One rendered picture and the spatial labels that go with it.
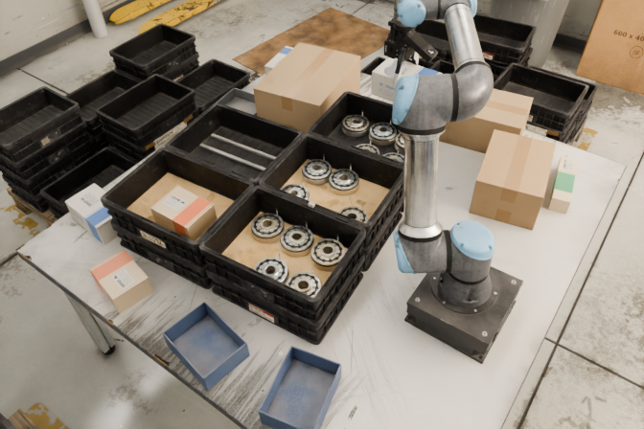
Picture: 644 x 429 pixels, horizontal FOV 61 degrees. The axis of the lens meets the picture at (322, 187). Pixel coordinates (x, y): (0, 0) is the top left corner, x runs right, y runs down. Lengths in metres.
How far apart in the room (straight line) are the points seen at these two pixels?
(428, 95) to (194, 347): 0.97
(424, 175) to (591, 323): 1.53
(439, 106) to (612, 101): 2.84
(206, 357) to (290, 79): 1.17
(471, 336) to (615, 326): 1.28
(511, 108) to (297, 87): 0.84
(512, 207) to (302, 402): 0.94
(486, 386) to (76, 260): 1.35
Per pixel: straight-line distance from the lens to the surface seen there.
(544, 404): 2.48
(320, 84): 2.25
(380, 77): 1.88
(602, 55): 4.23
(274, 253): 1.70
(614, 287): 2.92
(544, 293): 1.86
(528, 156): 2.06
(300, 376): 1.61
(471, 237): 1.50
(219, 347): 1.69
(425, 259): 1.48
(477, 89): 1.35
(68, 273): 2.01
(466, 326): 1.60
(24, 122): 3.18
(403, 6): 1.63
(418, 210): 1.43
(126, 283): 1.81
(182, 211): 1.77
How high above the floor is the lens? 2.13
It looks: 44 degrees down
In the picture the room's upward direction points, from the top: 2 degrees counter-clockwise
